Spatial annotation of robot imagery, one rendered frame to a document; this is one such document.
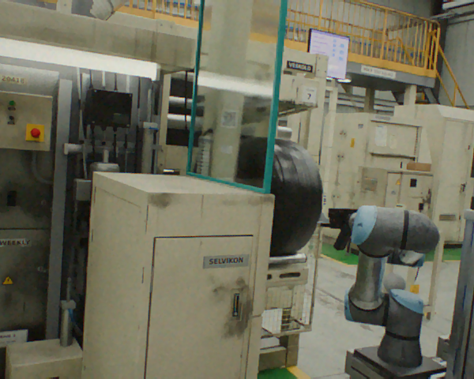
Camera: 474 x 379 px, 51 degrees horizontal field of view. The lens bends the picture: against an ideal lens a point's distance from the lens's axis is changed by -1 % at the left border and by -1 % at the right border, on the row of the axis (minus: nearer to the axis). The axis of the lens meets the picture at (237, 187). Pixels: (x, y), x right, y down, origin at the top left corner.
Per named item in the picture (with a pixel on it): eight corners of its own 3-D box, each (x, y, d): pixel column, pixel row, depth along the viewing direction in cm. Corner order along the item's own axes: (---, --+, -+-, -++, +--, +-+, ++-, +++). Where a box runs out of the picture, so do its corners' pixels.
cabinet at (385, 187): (376, 263, 652) (387, 169, 641) (347, 253, 704) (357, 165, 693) (425, 260, 694) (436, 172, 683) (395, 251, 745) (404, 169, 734)
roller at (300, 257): (242, 255, 215) (238, 257, 219) (244, 264, 213) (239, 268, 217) (306, 252, 233) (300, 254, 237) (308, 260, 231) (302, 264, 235)
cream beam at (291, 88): (220, 94, 236) (222, 62, 234) (197, 95, 257) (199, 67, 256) (318, 108, 267) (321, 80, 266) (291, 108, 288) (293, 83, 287)
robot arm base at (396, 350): (431, 363, 169) (435, 335, 168) (399, 369, 162) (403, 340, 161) (399, 346, 182) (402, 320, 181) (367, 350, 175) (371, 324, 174)
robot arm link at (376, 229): (384, 334, 172) (408, 232, 134) (340, 327, 175) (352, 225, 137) (385, 305, 180) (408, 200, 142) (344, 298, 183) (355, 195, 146)
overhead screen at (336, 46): (306, 73, 604) (310, 28, 599) (304, 73, 608) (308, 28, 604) (345, 80, 631) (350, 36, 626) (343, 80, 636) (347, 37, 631)
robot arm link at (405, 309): (423, 339, 164) (428, 300, 163) (381, 332, 167) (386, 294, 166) (419, 327, 175) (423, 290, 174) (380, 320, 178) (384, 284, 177)
